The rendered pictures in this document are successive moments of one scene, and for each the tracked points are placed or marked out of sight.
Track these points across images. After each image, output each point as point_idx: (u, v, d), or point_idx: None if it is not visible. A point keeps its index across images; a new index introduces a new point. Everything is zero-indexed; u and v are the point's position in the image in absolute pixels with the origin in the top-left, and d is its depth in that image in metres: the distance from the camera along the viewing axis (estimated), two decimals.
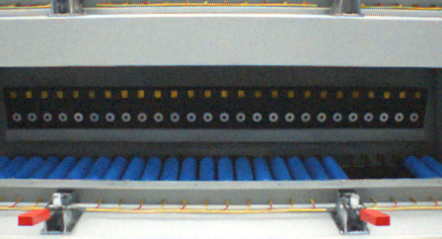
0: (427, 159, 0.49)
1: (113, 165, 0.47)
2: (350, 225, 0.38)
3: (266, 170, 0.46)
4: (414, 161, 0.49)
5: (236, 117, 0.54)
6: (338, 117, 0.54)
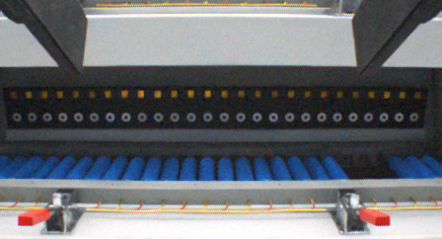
0: (427, 159, 0.49)
1: (113, 165, 0.47)
2: (350, 225, 0.38)
3: (266, 170, 0.46)
4: (414, 161, 0.49)
5: (236, 117, 0.54)
6: (338, 117, 0.54)
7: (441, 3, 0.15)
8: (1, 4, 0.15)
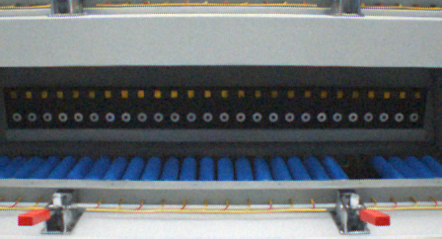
0: (427, 159, 0.49)
1: (113, 165, 0.47)
2: (350, 225, 0.38)
3: (266, 170, 0.46)
4: (414, 161, 0.49)
5: (236, 117, 0.54)
6: (338, 117, 0.54)
7: None
8: None
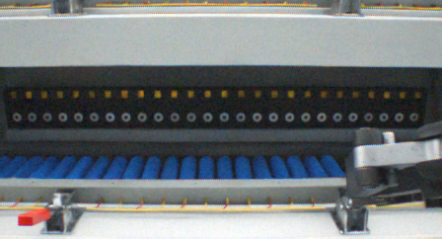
0: None
1: (113, 164, 0.48)
2: (350, 225, 0.38)
3: (265, 169, 0.47)
4: None
5: (236, 117, 0.54)
6: (338, 117, 0.54)
7: (421, 191, 0.29)
8: None
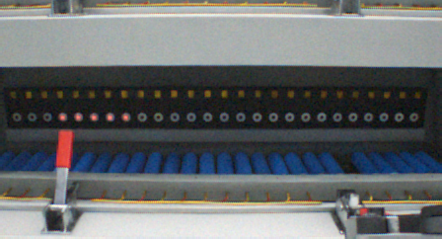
0: (420, 154, 0.51)
1: (116, 160, 0.49)
2: None
3: (264, 164, 0.48)
4: (408, 156, 0.50)
5: (236, 117, 0.54)
6: (338, 117, 0.54)
7: None
8: None
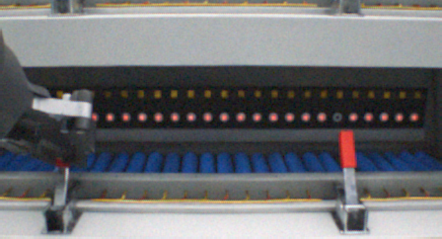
0: (421, 154, 0.51)
1: (116, 160, 0.49)
2: (350, 225, 0.38)
3: (264, 164, 0.48)
4: (408, 156, 0.50)
5: (236, 117, 0.54)
6: (338, 117, 0.54)
7: (80, 151, 0.37)
8: (30, 151, 0.37)
